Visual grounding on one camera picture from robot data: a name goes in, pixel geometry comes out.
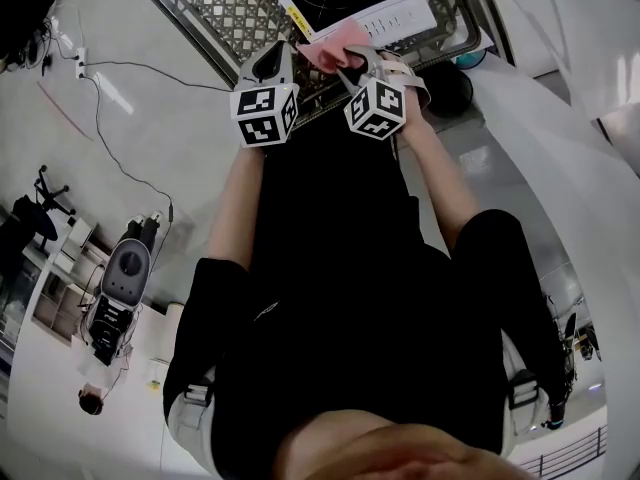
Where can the person's chin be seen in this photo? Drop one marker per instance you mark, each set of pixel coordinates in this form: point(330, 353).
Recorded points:
point(400, 448)

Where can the white power strip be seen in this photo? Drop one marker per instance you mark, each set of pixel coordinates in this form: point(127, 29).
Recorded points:
point(81, 63)

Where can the blue waste bin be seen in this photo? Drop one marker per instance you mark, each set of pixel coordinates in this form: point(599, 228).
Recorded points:
point(470, 60)

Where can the pink cloth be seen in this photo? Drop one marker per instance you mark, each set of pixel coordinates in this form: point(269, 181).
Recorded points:
point(325, 50)

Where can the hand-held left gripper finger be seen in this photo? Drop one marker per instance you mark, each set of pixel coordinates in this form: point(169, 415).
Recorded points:
point(286, 70)
point(246, 75)

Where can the person's right forearm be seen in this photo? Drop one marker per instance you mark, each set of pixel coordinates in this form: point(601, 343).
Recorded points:
point(440, 178)

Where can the white cubby cabinet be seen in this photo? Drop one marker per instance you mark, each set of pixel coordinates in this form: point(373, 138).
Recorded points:
point(65, 288)

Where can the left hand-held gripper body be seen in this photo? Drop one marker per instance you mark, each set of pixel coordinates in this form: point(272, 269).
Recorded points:
point(255, 103)

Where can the person's black trousers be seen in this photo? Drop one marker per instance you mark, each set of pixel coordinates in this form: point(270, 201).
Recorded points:
point(325, 183)

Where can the white portable gas stove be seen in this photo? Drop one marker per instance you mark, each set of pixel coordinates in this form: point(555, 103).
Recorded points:
point(400, 18)

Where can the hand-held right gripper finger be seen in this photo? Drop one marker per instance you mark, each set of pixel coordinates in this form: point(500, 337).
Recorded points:
point(352, 78)
point(372, 54)

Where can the person's black shirt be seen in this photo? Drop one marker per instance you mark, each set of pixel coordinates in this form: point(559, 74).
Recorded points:
point(350, 343)

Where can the brown lattice metal table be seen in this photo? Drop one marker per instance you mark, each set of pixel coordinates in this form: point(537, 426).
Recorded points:
point(225, 13)

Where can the black waste bin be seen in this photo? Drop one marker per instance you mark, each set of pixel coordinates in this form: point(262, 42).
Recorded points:
point(452, 90)

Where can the black office chair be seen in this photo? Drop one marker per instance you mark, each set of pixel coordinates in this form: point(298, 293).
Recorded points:
point(42, 208)

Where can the cream paper roll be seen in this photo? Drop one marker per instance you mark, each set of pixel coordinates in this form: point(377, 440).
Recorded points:
point(176, 318)

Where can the person's left forearm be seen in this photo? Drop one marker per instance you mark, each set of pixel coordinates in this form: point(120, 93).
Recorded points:
point(235, 208)

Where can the black metal railing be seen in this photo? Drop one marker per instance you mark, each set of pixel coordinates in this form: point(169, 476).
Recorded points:
point(565, 455)

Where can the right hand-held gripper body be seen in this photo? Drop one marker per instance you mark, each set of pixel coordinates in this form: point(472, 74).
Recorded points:
point(380, 108)

